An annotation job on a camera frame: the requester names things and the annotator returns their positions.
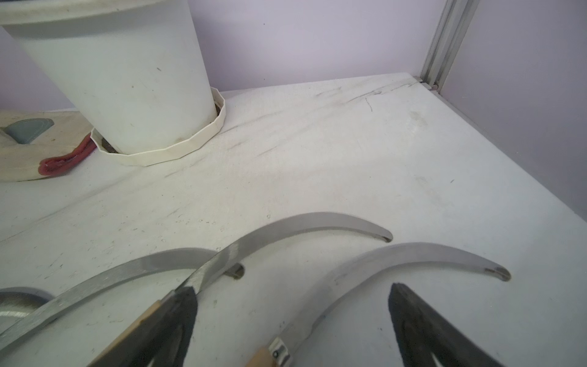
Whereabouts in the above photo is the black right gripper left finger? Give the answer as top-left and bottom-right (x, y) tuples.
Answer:
(102, 287), (198, 366)

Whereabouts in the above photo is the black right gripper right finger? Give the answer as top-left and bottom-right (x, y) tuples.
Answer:
(388, 283), (501, 366)

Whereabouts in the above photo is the potted green plant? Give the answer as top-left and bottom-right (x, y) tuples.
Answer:
(1, 0), (226, 167)

